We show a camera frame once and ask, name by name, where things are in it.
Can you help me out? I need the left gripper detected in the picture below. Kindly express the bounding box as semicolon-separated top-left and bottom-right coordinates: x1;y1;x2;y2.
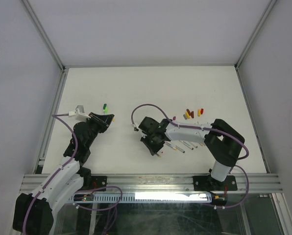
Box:
85;112;114;148

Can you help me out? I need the green capped pen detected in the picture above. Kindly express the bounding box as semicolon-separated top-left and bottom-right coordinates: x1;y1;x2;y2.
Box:
102;103;107;115

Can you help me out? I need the purple pen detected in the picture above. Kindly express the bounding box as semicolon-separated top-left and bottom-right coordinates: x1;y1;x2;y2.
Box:
182;141;194;150

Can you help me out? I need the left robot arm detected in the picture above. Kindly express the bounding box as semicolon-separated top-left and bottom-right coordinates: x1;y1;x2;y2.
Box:
12;113;114;235

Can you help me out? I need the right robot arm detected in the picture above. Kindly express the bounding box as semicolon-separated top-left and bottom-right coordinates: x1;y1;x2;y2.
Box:
138;117;249;189

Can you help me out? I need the opened pen with orange end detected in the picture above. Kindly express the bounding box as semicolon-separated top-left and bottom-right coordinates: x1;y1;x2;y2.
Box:
165;143;177;150

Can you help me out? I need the opened black pen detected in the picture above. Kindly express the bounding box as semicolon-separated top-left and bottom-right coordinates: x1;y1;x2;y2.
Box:
176;146;185;153

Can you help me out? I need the brown pen cap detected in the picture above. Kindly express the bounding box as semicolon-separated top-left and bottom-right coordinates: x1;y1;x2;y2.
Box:
186;109;194;119

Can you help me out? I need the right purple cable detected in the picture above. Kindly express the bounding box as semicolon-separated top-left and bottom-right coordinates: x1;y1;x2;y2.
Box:
131;104;250;210

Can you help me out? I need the aluminium front rail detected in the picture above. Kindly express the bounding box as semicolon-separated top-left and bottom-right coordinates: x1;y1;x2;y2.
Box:
20;172;284;194

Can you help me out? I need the slotted cable duct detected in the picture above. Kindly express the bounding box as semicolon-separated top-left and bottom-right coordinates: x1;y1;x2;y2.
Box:
67;192;212;204

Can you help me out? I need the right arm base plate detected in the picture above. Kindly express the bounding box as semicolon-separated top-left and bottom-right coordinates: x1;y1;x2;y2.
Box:
193;175;238;192

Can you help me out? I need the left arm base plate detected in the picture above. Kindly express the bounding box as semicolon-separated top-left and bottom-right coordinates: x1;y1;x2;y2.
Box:
79;175;107;191

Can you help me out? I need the left frame post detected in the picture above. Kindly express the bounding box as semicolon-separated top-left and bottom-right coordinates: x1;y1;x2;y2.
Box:
20;0;65;71

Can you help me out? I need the frame post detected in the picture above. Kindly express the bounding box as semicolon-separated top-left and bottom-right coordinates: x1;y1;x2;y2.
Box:
20;0;65;71
235;0;278;71

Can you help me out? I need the right frame post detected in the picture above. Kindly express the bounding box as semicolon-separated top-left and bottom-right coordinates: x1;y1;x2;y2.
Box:
235;0;278;71

